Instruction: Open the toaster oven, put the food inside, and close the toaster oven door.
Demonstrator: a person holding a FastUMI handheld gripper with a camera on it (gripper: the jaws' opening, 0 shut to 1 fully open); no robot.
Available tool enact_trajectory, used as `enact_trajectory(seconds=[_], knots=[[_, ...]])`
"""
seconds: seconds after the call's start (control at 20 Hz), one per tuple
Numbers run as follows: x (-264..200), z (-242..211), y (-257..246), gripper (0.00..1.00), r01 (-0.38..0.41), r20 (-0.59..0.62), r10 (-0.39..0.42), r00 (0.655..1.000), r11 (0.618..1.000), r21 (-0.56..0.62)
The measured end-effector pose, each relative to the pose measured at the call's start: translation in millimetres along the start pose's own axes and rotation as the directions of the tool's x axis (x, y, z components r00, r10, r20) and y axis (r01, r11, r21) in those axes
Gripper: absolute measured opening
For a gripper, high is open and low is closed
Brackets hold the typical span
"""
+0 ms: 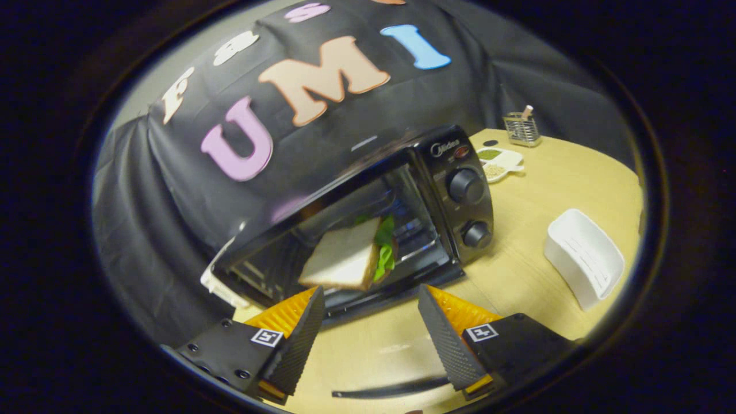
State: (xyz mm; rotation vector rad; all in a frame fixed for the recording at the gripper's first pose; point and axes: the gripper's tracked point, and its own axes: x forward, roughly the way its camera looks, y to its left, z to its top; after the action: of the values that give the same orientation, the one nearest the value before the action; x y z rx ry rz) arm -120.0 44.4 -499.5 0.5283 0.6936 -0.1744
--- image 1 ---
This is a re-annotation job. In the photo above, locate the white divided seasoning dish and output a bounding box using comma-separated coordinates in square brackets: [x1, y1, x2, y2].
[476, 146, 526, 185]

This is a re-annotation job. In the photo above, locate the lettuce sandwich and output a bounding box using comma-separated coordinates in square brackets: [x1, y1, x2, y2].
[297, 215, 398, 292]

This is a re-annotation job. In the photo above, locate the metal wire utensil holder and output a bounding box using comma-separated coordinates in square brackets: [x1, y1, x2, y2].
[503, 105, 543, 148]

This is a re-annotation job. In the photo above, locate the white plastic sandwich rack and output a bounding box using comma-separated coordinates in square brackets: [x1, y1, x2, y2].
[543, 208, 626, 312]

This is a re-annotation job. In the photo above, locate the white plastic box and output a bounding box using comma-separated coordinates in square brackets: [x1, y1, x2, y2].
[200, 237, 252, 309]

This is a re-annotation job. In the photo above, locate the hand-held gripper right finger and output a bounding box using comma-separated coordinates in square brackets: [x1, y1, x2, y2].
[417, 284, 577, 402]

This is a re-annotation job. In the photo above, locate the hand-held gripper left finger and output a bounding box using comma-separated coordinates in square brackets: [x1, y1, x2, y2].
[161, 286, 326, 405]

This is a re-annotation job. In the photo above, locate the black toaster oven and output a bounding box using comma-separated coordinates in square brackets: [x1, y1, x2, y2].
[212, 124, 495, 400]

